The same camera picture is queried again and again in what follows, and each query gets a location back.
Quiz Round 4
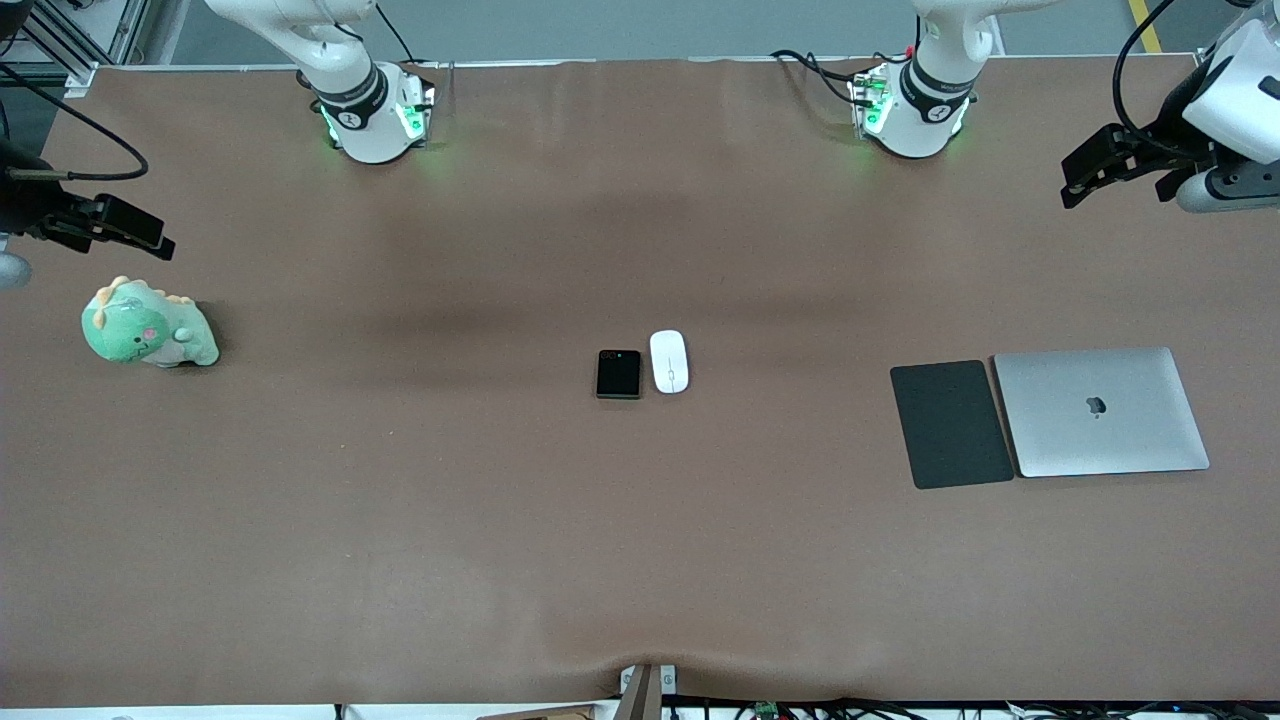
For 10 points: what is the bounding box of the white computer mouse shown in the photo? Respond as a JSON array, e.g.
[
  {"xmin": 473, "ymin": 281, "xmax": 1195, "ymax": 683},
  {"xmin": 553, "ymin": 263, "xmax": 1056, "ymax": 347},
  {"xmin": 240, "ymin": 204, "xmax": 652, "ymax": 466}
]
[{"xmin": 649, "ymin": 330, "xmax": 690, "ymax": 395}]

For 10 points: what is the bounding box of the black square phone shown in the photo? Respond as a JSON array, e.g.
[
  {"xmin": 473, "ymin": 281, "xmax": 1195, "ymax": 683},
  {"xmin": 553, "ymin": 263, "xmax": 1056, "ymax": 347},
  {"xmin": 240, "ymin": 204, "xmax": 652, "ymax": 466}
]
[{"xmin": 596, "ymin": 349, "xmax": 643, "ymax": 400}]

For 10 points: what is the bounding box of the black mouse pad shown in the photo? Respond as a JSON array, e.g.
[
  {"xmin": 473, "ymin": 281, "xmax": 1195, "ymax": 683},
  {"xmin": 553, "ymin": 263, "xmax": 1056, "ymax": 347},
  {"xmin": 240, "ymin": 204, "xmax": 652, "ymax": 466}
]
[{"xmin": 890, "ymin": 360, "xmax": 1016, "ymax": 491}]

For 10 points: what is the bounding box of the green dinosaur plush toy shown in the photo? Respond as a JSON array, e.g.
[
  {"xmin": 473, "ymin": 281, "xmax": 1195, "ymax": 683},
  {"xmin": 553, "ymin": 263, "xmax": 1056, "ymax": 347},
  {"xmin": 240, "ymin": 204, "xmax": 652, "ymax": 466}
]
[{"xmin": 81, "ymin": 276, "xmax": 220, "ymax": 368}]

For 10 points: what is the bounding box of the silver laptop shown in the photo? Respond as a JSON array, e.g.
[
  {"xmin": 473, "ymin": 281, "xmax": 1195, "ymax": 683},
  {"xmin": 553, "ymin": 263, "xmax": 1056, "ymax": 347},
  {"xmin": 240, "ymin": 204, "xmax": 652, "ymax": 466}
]
[{"xmin": 993, "ymin": 347, "xmax": 1211, "ymax": 479}]

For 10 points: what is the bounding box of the brown table cover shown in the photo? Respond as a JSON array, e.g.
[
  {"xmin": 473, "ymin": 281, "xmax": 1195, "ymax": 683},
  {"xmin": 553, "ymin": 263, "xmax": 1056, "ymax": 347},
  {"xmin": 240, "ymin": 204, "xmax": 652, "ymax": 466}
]
[{"xmin": 0, "ymin": 55, "xmax": 1280, "ymax": 706}]

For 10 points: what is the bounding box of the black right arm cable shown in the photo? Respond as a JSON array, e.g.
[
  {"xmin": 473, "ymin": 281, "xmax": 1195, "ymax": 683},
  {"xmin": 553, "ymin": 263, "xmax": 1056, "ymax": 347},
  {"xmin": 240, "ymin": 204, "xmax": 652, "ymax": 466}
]
[{"xmin": 0, "ymin": 62, "xmax": 151, "ymax": 183}]

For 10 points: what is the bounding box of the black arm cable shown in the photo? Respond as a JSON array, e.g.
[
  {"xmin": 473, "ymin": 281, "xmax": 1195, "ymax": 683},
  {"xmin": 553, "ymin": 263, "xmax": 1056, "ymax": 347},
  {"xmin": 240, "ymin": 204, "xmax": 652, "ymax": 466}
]
[
  {"xmin": 0, "ymin": 62, "xmax": 151, "ymax": 183},
  {"xmin": 1112, "ymin": 0, "xmax": 1216, "ymax": 161}
]

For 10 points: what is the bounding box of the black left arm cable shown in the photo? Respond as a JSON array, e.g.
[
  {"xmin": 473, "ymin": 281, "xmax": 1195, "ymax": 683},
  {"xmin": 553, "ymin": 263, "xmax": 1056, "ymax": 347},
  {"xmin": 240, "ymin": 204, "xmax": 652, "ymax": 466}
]
[{"xmin": 1112, "ymin": 0, "xmax": 1216, "ymax": 161}]

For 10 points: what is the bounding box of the black right base cable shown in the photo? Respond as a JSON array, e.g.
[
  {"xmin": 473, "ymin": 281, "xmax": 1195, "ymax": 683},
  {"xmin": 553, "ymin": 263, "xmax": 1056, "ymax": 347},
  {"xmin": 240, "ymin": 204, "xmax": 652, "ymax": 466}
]
[{"xmin": 375, "ymin": 0, "xmax": 417, "ymax": 63}]

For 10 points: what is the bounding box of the black base cable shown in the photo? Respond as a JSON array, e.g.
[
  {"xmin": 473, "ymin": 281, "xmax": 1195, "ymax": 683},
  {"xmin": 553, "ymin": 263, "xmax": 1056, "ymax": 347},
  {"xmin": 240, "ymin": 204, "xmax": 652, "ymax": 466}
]
[
  {"xmin": 770, "ymin": 48, "xmax": 871, "ymax": 106},
  {"xmin": 375, "ymin": 0, "xmax": 417, "ymax": 63}
]

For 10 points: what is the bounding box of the black left base cable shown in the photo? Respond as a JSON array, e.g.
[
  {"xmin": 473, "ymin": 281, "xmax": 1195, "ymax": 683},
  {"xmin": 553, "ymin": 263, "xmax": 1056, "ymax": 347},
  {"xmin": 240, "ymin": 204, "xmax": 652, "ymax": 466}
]
[{"xmin": 770, "ymin": 48, "xmax": 871, "ymax": 106}]

